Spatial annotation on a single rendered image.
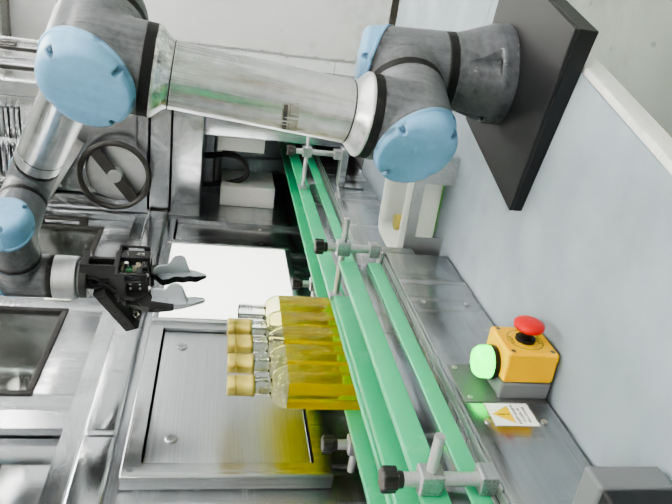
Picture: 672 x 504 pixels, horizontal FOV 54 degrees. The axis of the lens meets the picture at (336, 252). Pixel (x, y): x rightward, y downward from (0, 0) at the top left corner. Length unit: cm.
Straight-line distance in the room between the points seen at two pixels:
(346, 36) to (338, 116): 395
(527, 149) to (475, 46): 18
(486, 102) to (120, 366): 84
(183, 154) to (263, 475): 118
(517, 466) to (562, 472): 5
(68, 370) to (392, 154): 83
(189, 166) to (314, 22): 285
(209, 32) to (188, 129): 275
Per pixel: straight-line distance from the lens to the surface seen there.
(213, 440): 118
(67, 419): 128
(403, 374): 93
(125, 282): 117
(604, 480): 70
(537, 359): 88
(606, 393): 82
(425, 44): 101
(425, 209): 129
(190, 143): 203
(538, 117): 95
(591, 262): 85
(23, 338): 155
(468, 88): 102
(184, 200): 209
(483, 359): 88
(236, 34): 474
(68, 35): 83
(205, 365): 136
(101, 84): 82
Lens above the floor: 120
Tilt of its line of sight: 11 degrees down
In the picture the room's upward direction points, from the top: 86 degrees counter-clockwise
